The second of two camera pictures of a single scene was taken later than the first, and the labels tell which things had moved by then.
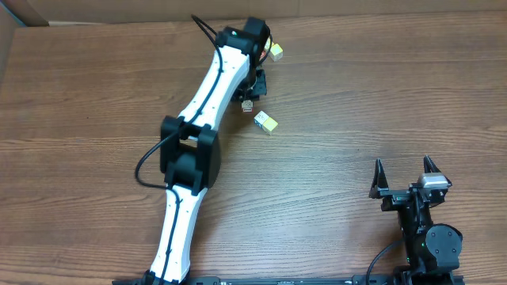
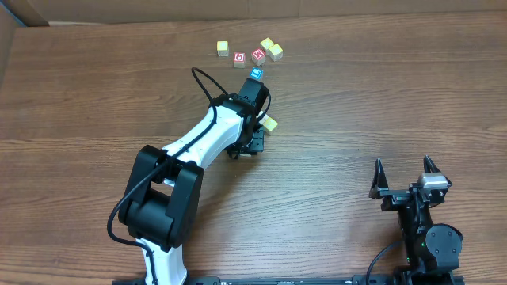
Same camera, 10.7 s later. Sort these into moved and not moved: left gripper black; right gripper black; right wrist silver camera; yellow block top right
Moved: left gripper black
Not moved: right wrist silver camera; yellow block top right; right gripper black
